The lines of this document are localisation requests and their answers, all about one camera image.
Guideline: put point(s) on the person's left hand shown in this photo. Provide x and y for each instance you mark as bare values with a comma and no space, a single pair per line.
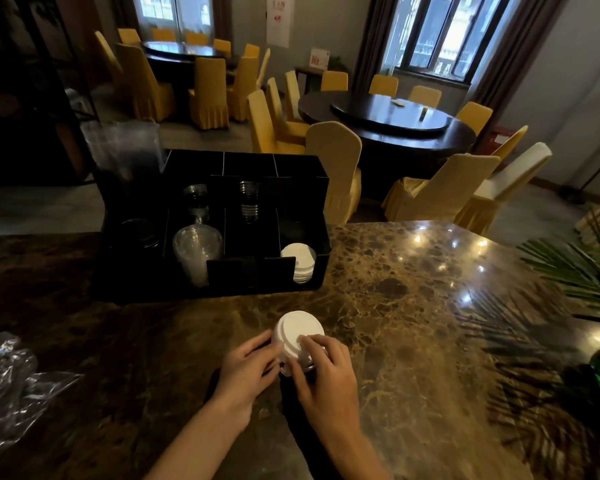
240,377

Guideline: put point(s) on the person's right hand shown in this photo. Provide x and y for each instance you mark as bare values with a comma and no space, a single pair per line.
330,389

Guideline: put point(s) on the person's left thumb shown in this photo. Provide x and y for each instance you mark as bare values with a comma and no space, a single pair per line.
272,370

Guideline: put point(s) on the person's right thumb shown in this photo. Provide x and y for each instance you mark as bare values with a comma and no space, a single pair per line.
295,374

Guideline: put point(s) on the white cup lid stack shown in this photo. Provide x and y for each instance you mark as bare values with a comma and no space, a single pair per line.
294,327

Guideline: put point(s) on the person's left forearm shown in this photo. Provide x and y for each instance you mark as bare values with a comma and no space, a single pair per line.
200,444

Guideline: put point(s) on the person's right forearm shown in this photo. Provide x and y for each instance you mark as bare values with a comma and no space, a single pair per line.
352,457

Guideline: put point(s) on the black flat sleeve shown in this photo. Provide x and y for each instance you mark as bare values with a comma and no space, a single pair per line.
302,429

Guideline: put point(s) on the white lids in organizer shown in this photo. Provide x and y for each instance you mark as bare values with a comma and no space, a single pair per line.
300,259

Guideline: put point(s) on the black cup organizer box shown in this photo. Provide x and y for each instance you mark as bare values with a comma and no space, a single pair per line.
250,254

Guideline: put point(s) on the stack of clear plastic cups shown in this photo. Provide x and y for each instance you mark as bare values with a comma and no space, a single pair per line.
196,254

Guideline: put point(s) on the stack of clear lids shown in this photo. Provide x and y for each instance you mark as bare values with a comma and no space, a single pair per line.
196,197
249,202

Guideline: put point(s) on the clear dome lid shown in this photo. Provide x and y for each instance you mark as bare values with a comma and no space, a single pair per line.
140,233

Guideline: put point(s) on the group of yellow covered chairs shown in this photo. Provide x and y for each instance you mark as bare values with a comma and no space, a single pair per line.
335,164
207,92

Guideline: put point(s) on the dark round dining table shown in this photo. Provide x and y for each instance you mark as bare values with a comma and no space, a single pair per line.
180,49
380,137

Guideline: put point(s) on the crumpled clear plastic bag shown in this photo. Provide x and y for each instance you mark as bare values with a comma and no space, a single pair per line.
10,384

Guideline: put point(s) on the tall clear plastic bag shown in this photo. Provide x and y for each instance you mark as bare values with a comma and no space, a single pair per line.
122,147

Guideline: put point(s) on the dark round turntable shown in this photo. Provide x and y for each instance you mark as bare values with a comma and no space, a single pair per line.
380,112

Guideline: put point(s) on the small white table item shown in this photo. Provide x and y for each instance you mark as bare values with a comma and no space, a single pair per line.
398,102

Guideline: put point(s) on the dark side table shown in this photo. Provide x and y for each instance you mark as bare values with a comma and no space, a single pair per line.
310,77

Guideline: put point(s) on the green palm plant leaves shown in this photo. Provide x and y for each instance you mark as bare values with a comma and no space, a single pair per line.
575,269

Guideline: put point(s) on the red box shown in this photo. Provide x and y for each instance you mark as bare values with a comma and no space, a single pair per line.
497,139

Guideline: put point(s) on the small white red sign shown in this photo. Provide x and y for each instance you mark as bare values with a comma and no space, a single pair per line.
319,58

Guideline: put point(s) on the dark brown curtain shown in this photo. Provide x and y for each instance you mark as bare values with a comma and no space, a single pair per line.
375,39
515,59

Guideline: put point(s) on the dark wooden shelf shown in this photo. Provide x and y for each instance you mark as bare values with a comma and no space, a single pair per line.
25,94

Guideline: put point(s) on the small bright window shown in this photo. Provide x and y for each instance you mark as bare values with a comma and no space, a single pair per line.
172,12

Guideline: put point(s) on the large dark framed window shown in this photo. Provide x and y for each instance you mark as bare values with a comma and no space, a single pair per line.
445,29

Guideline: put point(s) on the white wall poster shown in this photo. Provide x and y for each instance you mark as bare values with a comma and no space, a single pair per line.
280,19

